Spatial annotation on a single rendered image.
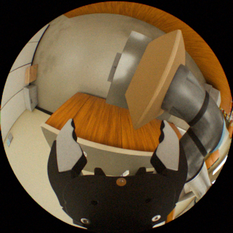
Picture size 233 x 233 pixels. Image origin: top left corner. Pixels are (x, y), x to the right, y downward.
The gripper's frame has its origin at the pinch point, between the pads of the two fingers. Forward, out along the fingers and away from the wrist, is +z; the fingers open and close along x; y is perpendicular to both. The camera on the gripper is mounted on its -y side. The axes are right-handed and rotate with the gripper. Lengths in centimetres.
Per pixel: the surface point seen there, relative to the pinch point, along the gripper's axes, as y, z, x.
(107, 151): 39.5, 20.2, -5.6
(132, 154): 43.9, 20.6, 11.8
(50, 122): 25, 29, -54
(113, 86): -0.8, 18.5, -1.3
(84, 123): 33, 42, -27
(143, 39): -20.7, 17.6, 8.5
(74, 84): 9, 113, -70
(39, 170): 83, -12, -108
